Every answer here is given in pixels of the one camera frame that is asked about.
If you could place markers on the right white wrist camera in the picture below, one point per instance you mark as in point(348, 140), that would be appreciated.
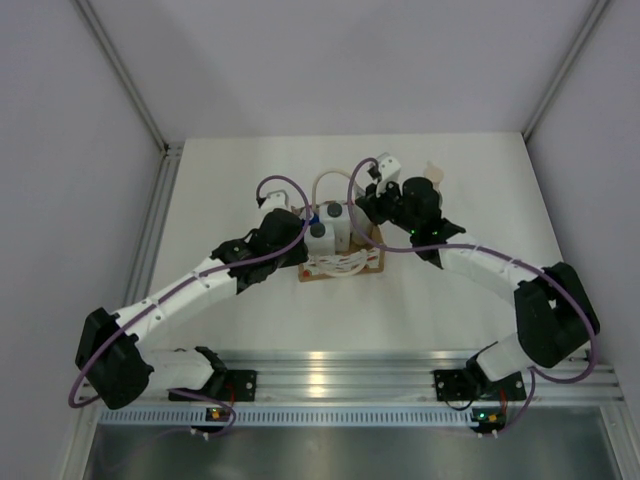
point(385, 169)

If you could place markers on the left aluminium frame post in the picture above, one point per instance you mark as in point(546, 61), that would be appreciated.
point(114, 60)

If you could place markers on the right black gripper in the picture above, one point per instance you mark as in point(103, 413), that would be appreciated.
point(372, 204)

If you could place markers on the burlap watermelon canvas bag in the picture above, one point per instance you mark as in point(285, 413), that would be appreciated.
point(358, 260)

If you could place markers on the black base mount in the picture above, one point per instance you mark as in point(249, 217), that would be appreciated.
point(239, 386)
point(453, 385)

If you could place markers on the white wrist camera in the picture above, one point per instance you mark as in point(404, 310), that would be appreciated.
point(278, 199)
point(385, 169)

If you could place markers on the rear white bottle grey cap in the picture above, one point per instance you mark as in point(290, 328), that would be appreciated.
point(336, 215)

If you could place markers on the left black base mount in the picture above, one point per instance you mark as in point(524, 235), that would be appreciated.
point(239, 386)

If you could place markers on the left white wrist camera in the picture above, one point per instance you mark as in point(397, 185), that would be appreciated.
point(278, 199)

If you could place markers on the aluminium mounting rail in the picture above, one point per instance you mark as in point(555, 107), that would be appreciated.
point(400, 377)

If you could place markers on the right aluminium frame post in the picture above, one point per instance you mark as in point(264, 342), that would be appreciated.
point(560, 74)

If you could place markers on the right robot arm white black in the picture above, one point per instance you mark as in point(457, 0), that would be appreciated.
point(554, 316)

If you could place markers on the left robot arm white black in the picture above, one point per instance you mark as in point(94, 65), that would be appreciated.
point(118, 353)

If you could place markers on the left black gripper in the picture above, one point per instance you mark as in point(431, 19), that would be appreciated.
point(299, 255)

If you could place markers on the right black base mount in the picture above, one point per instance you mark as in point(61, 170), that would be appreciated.
point(453, 385)

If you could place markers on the front white bottle grey cap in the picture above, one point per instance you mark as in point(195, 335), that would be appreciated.
point(320, 239)

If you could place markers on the white bottle grey cap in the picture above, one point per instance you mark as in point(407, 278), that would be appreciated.
point(320, 239)
point(336, 215)

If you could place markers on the grey pump bottle beige cap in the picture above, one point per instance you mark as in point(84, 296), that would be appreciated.
point(434, 174)

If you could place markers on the aluminium frame post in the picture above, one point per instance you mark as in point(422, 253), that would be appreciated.
point(114, 60)
point(560, 74)

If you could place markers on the silver refill pouch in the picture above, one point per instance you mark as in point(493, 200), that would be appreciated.
point(361, 231)

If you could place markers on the white slotted cable duct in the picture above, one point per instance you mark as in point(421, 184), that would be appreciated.
point(257, 416)

